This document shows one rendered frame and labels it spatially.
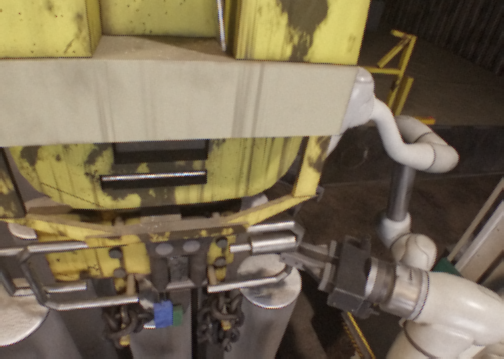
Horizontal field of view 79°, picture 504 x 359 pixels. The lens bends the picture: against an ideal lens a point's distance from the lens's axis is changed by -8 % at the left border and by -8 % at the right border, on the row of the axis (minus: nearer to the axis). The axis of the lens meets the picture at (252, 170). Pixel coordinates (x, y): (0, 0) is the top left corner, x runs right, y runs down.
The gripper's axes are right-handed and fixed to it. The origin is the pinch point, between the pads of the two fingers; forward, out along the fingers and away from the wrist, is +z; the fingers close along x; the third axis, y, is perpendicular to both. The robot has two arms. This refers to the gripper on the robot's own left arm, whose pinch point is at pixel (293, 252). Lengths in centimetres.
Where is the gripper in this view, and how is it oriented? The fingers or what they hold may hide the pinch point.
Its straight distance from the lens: 61.7
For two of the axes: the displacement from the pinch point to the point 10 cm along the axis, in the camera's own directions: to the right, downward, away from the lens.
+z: -9.3, -3.0, 2.2
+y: 1.2, -8.0, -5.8
